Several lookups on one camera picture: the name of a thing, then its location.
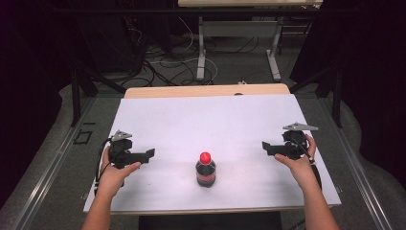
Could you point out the dark cola bottle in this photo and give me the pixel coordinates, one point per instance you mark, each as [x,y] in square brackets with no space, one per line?
[206,175]

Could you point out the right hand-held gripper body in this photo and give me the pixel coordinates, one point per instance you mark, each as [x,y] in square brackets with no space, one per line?
[295,142]

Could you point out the black panel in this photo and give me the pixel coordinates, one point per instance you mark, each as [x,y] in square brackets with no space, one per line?
[210,222]

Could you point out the black metal stand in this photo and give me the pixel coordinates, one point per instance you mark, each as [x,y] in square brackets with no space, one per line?
[75,96]
[336,96]

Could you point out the person's right hand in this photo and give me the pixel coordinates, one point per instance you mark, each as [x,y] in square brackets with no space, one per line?
[301,169]

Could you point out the red bottle cap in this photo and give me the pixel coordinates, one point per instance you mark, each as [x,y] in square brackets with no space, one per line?
[205,157]

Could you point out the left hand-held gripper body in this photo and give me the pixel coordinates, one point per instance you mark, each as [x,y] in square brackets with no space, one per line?
[120,150]

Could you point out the metal floor rail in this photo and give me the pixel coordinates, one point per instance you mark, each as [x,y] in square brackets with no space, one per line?
[360,179]
[48,179]

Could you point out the person's left hand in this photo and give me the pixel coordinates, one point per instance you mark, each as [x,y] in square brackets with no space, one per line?
[113,179]

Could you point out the white board sheet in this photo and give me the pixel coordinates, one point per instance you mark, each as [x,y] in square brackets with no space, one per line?
[198,124]

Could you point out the white-legged desk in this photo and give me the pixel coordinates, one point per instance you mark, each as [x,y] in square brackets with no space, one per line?
[239,28]

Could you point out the light wooden table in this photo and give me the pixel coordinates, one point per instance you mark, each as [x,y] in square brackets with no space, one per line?
[191,91]

